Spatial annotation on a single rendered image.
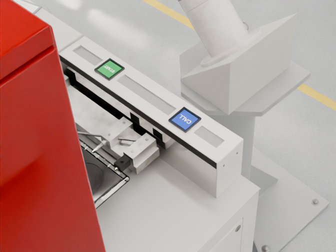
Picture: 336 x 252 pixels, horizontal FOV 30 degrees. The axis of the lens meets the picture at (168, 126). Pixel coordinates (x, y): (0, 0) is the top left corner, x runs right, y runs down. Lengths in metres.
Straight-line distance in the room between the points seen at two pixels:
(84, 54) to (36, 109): 1.24
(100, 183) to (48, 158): 0.98
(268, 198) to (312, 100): 0.58
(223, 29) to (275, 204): 1.01
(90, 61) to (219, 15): 0.36
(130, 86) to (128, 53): 1.51
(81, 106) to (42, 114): 1.20
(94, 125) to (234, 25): 0.45
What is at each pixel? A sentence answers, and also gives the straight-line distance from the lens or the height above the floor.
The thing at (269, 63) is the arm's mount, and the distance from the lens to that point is 1.71.
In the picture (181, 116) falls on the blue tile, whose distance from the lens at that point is 1.49.
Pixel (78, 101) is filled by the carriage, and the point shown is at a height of 0.88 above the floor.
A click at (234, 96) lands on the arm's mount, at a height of 0.88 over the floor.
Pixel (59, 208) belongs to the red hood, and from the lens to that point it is 0.54.
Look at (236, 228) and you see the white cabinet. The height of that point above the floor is 0.75.
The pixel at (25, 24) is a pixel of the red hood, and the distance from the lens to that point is 0.42.
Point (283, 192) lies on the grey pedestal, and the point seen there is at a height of 0.01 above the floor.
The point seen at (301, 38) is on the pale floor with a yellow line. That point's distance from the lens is 3.16.
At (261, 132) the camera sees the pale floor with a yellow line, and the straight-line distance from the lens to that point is 2.72.
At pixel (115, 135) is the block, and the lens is 1.54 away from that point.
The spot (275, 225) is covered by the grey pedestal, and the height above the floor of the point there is 0.01.
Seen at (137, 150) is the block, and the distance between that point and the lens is 1.50.
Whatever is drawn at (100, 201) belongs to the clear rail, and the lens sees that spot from 1.43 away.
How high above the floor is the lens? 2.08
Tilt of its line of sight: 49 degrees down
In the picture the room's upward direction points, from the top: 4 degrees counter-clockwise
